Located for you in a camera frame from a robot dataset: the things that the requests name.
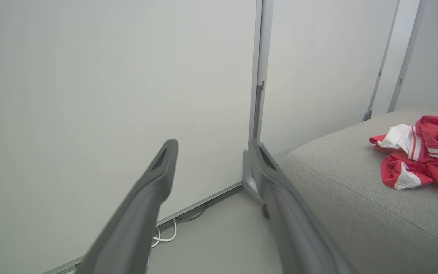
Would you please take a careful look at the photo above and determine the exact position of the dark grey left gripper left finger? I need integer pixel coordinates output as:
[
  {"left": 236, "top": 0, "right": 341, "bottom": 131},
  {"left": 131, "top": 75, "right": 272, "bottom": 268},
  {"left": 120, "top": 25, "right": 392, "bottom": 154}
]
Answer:
[{"left": 75, "top": 139, "right": 179, "bottom": 274}]

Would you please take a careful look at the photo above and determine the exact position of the looped white cable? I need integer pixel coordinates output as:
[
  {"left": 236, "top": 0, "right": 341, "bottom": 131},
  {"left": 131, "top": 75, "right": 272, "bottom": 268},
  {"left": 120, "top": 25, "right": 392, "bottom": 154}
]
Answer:
[{"left": 146, "top": 218, "right": 177, "bottom": 268}]

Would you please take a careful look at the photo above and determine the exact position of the thin black cable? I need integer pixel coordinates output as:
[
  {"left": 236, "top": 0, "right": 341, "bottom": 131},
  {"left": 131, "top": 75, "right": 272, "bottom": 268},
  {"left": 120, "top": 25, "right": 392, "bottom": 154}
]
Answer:
[{"left": 175, "top": 203, "right": 208, "bottom": 222}]

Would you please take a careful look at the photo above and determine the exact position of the grey partition post with foot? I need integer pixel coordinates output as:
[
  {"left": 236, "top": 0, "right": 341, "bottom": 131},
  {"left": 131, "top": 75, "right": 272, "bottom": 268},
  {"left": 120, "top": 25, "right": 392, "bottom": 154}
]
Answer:
[{"left": 242, "top": 0, "right": 275, "bottom": 206}]

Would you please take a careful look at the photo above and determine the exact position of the slim grey partition post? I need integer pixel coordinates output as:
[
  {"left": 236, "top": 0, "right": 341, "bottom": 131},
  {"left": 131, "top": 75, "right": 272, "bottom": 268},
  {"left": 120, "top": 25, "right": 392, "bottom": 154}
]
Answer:
[
  {"left": 387, "top": 0, "right": 427, "bottom": 113},
  {"left": 363, "top": 0, "right": 400, "bottom": 122}
]

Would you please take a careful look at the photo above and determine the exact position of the grey fabric sofa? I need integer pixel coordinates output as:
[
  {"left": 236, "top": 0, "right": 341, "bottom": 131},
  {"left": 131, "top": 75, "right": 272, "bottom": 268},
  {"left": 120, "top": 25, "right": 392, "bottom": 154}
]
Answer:
[{"left": 279, "top": 107, "right": 438, "bottom": 274}]

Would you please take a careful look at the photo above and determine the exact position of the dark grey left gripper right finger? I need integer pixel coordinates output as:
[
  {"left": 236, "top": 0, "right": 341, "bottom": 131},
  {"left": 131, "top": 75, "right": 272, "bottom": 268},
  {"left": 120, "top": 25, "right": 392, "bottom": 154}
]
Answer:
[{"left": 249, "top": 139, "right": 356, "bottom": 274}]

